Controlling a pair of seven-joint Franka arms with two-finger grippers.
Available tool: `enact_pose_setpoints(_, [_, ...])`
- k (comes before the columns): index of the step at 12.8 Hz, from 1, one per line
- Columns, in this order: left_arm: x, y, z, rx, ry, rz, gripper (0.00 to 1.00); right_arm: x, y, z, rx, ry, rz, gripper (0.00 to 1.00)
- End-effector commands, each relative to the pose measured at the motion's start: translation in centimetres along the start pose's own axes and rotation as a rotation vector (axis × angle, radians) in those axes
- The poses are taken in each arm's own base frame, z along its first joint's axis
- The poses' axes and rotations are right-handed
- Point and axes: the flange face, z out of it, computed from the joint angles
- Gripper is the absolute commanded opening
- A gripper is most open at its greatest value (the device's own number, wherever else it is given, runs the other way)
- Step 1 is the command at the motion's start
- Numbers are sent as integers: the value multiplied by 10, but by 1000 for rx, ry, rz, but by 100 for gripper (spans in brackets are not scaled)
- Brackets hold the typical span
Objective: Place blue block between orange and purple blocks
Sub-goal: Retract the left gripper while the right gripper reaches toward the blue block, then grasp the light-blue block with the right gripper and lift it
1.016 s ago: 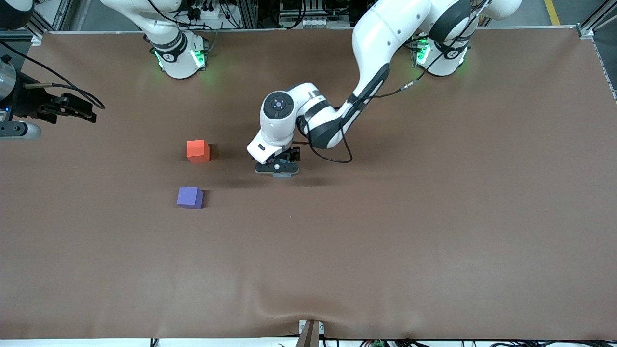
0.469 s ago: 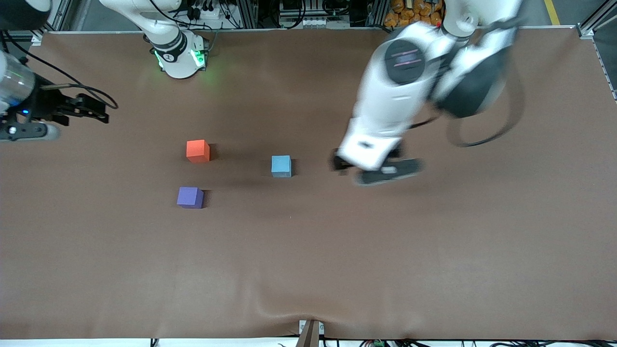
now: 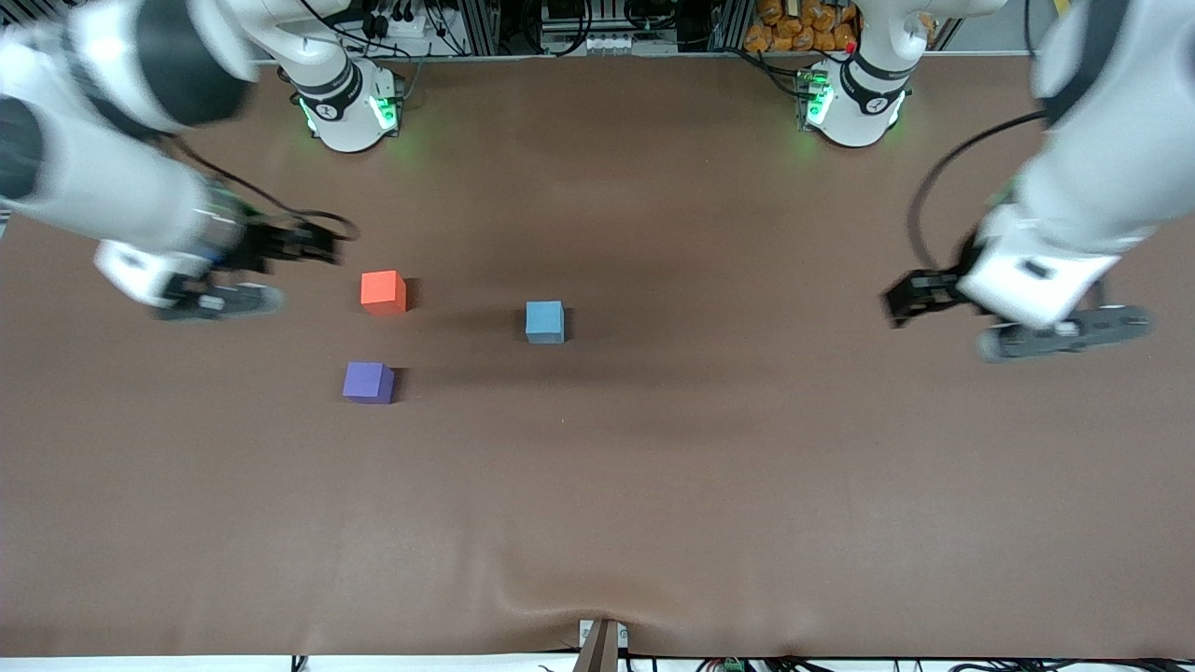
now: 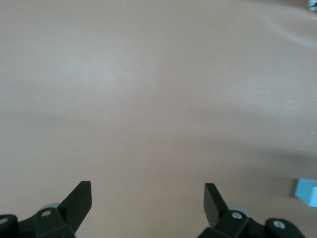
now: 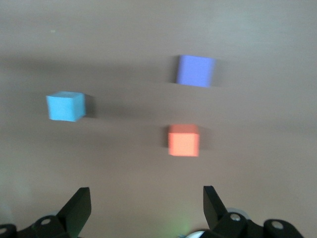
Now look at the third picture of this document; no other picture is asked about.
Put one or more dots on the white power strip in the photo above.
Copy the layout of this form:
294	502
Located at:
400	23

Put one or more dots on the purple foam block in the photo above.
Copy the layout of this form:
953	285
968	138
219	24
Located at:
366	383

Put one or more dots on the orange foam block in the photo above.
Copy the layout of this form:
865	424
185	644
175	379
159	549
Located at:
383	292

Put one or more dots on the blue foam block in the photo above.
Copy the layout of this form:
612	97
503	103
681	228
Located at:
544	322

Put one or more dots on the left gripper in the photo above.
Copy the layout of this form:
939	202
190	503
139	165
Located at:
941	288

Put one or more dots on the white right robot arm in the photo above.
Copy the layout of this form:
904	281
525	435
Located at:
93	187

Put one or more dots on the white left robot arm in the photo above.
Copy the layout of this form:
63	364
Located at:
1102	187

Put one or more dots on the table edge clamp bracket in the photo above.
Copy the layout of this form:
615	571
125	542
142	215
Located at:
602	644

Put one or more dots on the white terminal block row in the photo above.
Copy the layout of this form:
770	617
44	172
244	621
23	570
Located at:
630	43

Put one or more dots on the green terminal connector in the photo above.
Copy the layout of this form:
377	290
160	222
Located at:
732	665

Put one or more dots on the aluminium profile post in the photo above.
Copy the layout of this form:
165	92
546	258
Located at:
478	26
733	23

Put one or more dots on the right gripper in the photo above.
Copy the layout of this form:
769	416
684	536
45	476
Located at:
259	244

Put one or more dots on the brown table mat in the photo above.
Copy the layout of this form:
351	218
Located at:
653	513

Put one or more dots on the bag of orange snacks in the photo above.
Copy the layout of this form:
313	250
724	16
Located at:
794	28

